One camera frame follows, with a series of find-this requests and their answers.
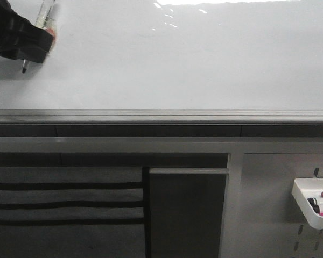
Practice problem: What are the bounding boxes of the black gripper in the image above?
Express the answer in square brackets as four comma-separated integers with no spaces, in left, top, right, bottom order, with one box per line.
[0,1,54,63]

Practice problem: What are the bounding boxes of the white metal whiteboard stand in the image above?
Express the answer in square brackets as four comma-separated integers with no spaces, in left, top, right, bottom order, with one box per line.
[0,124,323,257]

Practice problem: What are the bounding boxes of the dark grey hanging panel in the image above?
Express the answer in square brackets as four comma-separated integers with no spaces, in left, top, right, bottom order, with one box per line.
[150,168,227,257]

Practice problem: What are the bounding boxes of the white marker tray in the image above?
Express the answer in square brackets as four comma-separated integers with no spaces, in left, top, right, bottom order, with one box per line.
[292,178,323,230]

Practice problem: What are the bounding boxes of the white whiteboard with aluminium frame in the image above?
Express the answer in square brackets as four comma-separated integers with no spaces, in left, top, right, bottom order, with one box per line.
[0,1,323,123]

